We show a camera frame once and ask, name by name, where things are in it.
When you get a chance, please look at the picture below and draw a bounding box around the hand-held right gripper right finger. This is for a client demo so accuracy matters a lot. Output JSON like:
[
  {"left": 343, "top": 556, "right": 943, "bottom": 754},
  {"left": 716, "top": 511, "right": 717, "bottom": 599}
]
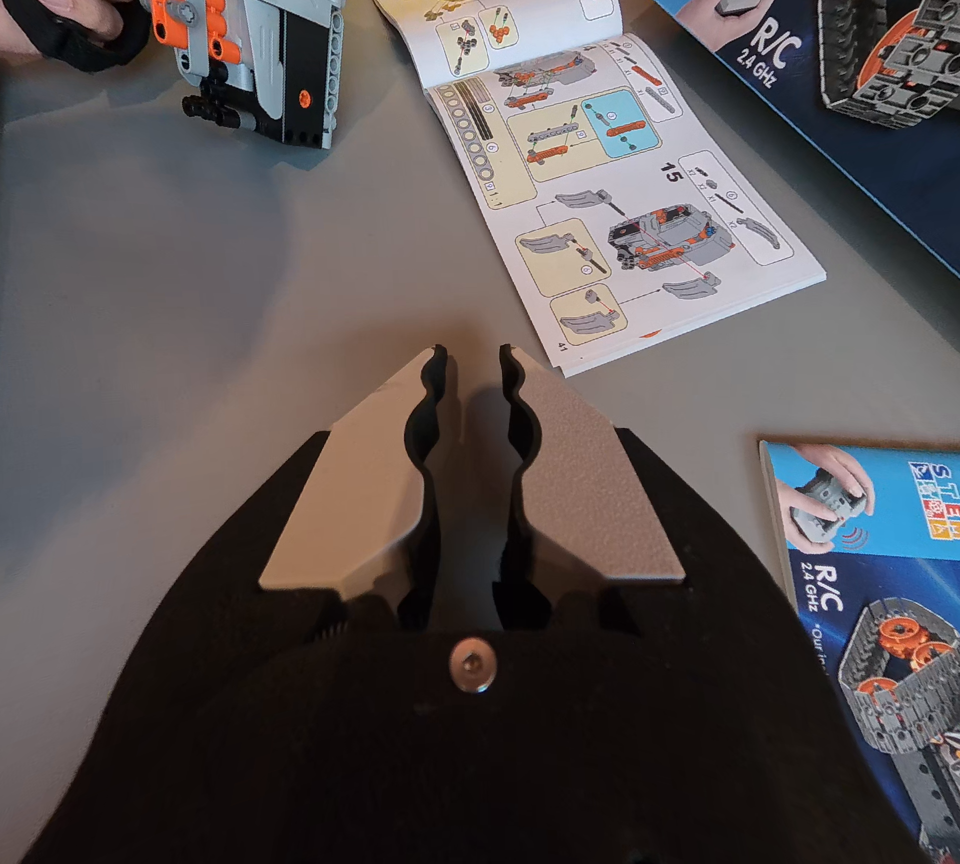
[{"left": 492, "top": 344, "right": 687, "bottom": 631}]

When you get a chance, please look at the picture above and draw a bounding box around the blue robot kit box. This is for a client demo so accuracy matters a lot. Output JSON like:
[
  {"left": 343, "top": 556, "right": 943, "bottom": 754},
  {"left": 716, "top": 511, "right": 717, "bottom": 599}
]
[{"left": 643, "top": 0, "right": 960, "bottom": 280}]

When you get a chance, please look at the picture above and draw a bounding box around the grey orange brick robot model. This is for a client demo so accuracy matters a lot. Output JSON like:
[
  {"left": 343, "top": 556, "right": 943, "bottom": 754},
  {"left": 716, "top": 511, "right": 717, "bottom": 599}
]
[{"left": 138, "top": 0, "right": 350, "bottom": 149}]

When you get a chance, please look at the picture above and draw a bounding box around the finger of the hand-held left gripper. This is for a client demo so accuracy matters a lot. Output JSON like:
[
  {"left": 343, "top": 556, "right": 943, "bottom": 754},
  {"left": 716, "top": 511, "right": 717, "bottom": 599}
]
[{"left": 240, "top": 0, "right": 290, "bottom": 96}]

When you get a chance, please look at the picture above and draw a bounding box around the grey desk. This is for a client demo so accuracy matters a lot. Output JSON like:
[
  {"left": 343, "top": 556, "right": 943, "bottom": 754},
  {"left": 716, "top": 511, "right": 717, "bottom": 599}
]
[{"left": 0, "top": 0, "right": 960, "bottom": 861}]

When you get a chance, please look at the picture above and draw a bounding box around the open instruction booklet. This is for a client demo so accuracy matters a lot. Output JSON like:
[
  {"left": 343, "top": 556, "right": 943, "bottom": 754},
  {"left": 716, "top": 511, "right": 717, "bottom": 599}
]
[{"left": 346, "top": 0, "right": 826, "bottom": 379}]

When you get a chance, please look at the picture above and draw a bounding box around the blue cover booklet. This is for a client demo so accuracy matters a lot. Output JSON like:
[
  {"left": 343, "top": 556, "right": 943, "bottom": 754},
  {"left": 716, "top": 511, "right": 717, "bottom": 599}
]
[{"left": 759, "top": 438, "right": 960, "bottom": 858}]

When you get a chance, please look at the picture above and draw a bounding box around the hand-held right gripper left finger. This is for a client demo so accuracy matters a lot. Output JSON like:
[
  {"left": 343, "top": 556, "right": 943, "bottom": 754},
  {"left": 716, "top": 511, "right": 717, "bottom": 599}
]
[{"left": 258, "top": 344, "right": 451, "bottom": 631}]

